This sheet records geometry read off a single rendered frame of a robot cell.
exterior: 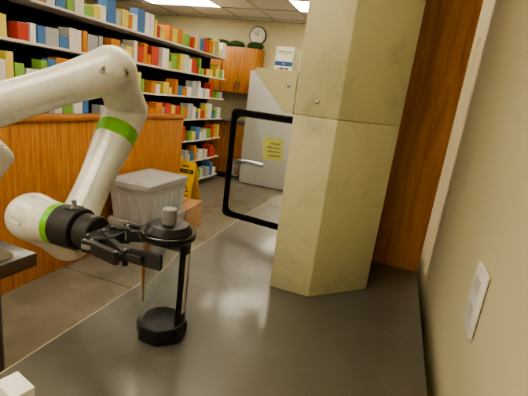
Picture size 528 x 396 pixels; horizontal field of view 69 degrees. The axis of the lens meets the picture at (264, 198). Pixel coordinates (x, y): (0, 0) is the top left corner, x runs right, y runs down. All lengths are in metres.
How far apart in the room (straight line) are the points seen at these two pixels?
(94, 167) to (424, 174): 0.98
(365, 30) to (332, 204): 0.42
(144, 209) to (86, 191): 2.13
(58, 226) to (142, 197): 2.31
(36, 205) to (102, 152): 0.27
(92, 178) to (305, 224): 0.57
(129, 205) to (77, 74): 2.27
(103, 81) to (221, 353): 0.72
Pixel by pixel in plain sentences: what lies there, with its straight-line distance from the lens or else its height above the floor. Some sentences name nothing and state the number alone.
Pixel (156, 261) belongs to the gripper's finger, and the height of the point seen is 1.13.
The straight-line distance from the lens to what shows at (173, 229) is 0.74.
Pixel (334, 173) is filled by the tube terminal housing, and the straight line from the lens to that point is 0.97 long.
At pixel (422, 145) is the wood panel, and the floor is 1.35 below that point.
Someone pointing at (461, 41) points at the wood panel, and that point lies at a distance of 1.33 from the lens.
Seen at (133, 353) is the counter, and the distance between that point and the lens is 0.83.
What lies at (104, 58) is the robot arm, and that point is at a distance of 1.10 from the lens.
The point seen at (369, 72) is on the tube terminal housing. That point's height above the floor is 1.53.
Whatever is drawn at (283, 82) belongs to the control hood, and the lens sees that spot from 0.98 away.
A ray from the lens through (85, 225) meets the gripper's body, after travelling 0.87.
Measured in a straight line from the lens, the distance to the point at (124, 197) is 3.30.
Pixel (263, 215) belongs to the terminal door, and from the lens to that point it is 1.39.
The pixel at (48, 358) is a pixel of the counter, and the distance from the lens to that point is 0.85.
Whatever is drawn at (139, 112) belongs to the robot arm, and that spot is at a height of 1.35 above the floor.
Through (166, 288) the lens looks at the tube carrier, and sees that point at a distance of 0.78.
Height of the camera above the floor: 1.44
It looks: 15 degrees down
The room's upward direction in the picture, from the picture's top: 7 degrees clockwise
